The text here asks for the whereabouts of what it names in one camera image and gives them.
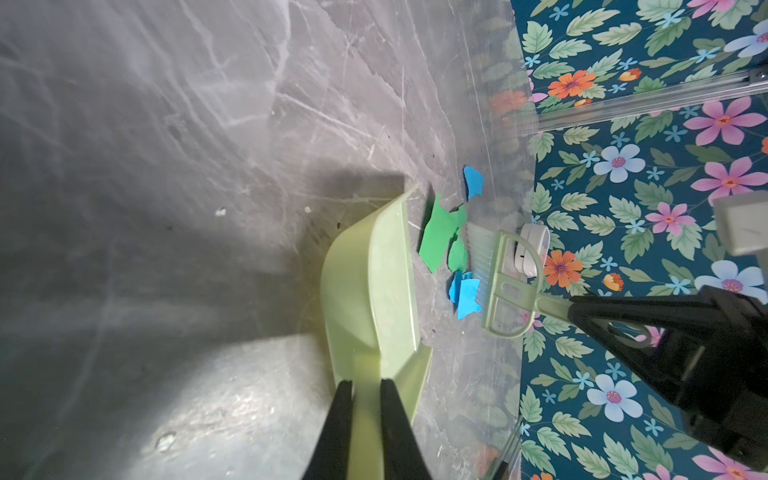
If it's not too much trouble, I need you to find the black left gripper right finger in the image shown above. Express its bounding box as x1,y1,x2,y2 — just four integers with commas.
380,379,432,480

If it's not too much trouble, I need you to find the light green dustpan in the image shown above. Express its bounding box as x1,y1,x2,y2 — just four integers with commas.
320,193,432,479

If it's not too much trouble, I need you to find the white kitchen timer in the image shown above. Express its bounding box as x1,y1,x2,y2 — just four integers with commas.
513,223,551,278

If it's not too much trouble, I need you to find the blue paper scrap top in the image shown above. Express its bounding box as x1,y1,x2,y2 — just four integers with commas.
463,165,485,201

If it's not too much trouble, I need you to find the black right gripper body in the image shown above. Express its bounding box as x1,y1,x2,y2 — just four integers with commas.
567,286,767,471

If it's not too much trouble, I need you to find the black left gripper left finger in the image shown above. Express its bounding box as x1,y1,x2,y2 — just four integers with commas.
302,380,353,480

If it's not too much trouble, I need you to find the light green hand brush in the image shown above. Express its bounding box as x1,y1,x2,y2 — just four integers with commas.
466,223,571,339

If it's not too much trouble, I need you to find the blue crumpled paper scrap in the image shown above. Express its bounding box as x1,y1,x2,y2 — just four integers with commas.
448,271,482,320

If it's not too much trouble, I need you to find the blue green scrap cluster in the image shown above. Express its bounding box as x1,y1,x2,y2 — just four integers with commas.
418,194,467,273

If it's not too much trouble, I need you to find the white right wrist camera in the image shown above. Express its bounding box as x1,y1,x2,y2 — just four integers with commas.
713,190,768,276

